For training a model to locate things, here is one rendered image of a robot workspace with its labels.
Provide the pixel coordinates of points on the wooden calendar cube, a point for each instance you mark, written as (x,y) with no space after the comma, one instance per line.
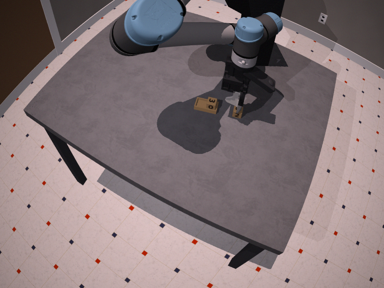
(211,103)
(237,115)

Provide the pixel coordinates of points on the brown rectangular tray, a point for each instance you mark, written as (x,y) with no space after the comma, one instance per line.
(200,104)

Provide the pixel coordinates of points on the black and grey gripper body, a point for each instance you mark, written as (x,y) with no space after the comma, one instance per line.
(233,78)

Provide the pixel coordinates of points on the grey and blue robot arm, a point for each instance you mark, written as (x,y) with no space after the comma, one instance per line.
(151,24)

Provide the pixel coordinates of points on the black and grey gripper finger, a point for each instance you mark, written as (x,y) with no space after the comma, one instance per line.
(238,102)

